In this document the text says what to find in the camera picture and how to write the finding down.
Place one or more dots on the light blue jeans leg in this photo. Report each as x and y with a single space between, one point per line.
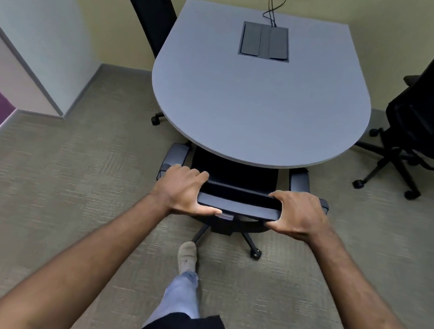
180 297

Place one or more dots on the person's left forearm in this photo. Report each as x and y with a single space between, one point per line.
75 267

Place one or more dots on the black office chair grey armrests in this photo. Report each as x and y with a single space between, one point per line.
235 202

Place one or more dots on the person's left thumb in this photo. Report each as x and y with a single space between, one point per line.
207 211

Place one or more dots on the person's left hand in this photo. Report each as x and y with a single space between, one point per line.
177 191

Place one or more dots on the person's right hand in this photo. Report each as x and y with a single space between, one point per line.
303 218

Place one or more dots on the beige shoe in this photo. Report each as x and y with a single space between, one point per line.
187 257

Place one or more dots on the person's right forearm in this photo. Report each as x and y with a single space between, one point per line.
374 317

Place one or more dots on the person's right thumb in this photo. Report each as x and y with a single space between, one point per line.
279 226

